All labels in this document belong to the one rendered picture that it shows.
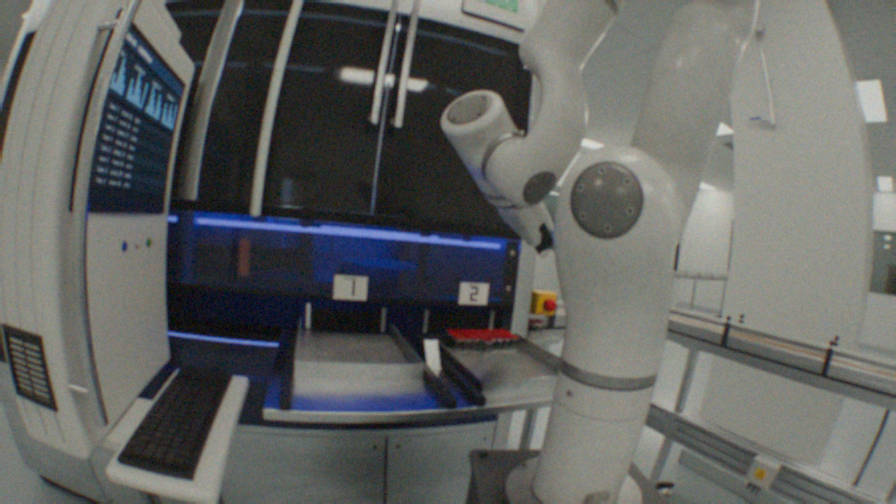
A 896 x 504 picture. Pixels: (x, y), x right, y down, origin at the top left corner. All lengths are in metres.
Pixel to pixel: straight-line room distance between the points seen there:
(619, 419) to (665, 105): 0.33
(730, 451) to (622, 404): 1.20
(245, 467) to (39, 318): 0.83
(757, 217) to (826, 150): 0.56
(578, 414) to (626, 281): 0.15
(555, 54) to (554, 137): 0.11
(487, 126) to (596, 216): 0.19
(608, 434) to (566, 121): 0.34
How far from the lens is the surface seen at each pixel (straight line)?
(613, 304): 0.36
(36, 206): 0.58
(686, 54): 0.43
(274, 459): 1.19
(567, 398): 0.42
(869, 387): 1.36
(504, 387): 0.74
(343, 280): 0.97
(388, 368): 0.76
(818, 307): 1.98
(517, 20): 1.28
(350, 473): 1.22
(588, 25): 0.51
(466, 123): 0.46
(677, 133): 0.44
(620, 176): 0.32
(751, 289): 2.11
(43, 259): 0.57
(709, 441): 1.62
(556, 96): 0.44
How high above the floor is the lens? 1.18
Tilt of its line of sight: 3 degrees down
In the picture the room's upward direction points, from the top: 6 degrees clockwise
